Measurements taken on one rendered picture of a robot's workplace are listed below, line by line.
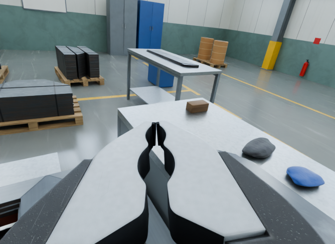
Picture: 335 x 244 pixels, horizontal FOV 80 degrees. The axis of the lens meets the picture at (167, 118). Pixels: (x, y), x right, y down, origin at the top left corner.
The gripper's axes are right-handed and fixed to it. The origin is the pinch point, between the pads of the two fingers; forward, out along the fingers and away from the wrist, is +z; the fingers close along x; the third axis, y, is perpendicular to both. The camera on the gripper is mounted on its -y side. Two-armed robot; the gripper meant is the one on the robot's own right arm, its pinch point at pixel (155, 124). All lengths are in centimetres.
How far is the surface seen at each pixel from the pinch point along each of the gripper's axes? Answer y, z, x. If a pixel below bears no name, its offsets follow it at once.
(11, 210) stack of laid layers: 55, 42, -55
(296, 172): 45, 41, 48
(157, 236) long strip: 59, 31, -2
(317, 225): 44, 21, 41
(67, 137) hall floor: 131, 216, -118
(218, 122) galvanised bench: 45, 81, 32
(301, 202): 44, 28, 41
